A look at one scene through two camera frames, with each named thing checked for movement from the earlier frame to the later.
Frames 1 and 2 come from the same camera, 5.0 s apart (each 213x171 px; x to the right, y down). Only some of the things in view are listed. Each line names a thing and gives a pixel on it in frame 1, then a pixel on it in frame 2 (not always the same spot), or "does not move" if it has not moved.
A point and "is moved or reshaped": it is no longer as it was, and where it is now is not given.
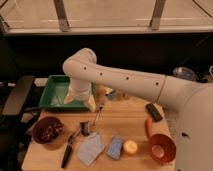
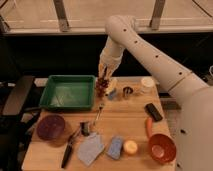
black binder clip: (85, 128) does not move
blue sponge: (115, 147) does not move
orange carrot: (149, 127) does not move
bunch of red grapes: (48, 129) is moved or reshaped
